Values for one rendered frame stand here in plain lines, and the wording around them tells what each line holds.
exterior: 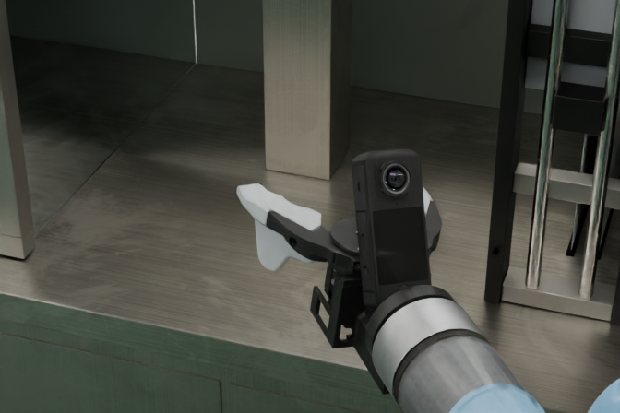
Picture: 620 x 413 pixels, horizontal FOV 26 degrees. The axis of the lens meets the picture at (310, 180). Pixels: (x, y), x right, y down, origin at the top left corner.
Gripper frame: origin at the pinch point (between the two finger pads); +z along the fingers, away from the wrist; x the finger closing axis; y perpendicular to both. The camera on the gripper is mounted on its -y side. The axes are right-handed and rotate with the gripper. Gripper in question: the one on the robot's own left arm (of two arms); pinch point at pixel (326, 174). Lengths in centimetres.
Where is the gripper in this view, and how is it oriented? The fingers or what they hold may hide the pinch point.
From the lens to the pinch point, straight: 109.6
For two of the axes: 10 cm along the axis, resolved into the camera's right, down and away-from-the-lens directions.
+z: -3.3, -4.8, 8.1
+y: -1.3, 8.7, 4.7
